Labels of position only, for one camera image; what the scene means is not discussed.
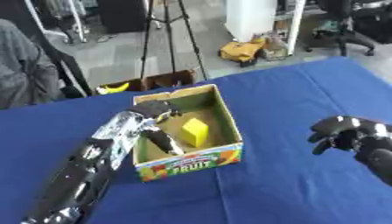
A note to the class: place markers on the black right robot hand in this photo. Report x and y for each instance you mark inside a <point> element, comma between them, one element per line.
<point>352,134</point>

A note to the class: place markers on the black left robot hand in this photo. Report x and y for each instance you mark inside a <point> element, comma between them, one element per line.
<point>153,109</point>

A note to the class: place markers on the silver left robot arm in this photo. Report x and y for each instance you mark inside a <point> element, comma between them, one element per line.
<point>92,163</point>

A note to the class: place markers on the brown cardboard box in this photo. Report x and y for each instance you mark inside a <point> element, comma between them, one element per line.
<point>158,80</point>

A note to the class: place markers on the cardboard box with green inside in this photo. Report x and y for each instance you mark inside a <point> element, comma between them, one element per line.
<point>191,137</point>

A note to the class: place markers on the yellow toy banana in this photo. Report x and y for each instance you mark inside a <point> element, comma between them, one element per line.
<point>113,88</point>

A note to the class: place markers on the yellow block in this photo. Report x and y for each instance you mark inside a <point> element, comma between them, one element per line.
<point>195,131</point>

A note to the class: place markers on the black tripod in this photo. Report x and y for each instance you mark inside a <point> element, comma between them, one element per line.
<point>171,38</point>

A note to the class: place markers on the yellow bag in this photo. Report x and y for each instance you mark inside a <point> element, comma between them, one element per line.
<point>242,51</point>

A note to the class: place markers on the black office chair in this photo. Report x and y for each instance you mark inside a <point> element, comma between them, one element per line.
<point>344,26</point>

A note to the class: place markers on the person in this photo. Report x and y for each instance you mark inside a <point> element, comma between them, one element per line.
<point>25,67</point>

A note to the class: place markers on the white cabinet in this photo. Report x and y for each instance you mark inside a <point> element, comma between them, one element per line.
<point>258,20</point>

